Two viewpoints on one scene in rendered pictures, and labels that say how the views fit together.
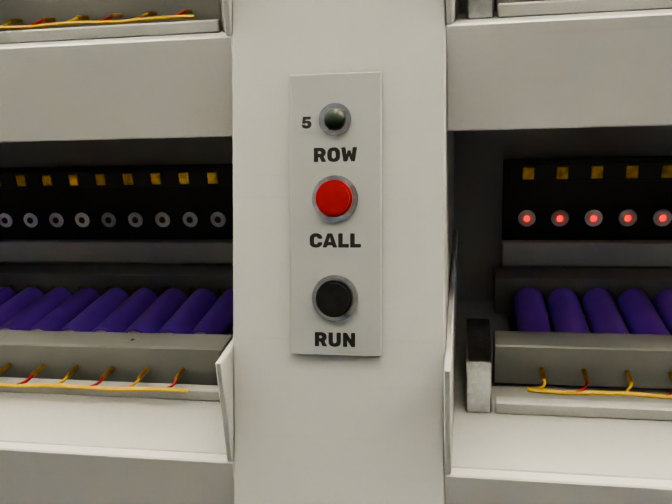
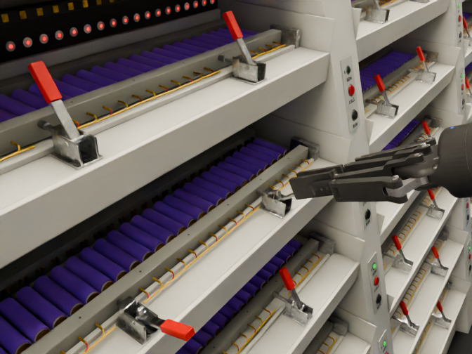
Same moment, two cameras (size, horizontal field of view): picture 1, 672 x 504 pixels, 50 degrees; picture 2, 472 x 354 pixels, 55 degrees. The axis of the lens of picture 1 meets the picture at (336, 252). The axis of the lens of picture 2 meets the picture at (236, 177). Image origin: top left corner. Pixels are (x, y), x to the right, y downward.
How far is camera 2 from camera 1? 78 cm
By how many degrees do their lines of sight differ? 60
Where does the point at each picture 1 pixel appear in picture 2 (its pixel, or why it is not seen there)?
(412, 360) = (362, 123)
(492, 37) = (359, 41)
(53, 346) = (279, 171)
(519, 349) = not seen: hidden behind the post
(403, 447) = (364, 144)
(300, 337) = (351, 128)
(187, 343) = (299, 151)
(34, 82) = (296, 80)
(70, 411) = not seen: hidden behind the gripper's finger
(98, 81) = (307, 74)
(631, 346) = not seen: hidden behind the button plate
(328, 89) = (345, 62)
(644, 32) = (373, 35)
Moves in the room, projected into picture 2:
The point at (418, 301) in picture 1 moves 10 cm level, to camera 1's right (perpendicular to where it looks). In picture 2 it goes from (361, 109) to (373, 93)
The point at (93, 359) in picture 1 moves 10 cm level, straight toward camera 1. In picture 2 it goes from (286, 169) to (350, 159)
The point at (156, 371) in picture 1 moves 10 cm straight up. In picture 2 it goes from (296, 164) to (285, 105)
